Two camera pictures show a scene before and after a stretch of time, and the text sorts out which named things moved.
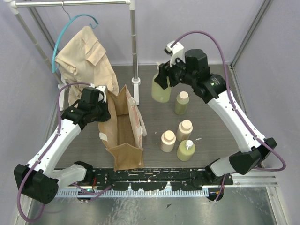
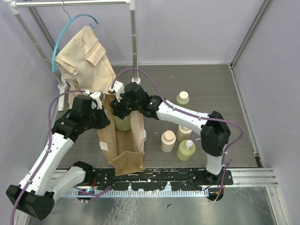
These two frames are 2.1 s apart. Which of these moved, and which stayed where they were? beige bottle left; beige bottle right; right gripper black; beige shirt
Moved: right gripper black
Stayed: beige bottle right; beige bottle left; beige shirt
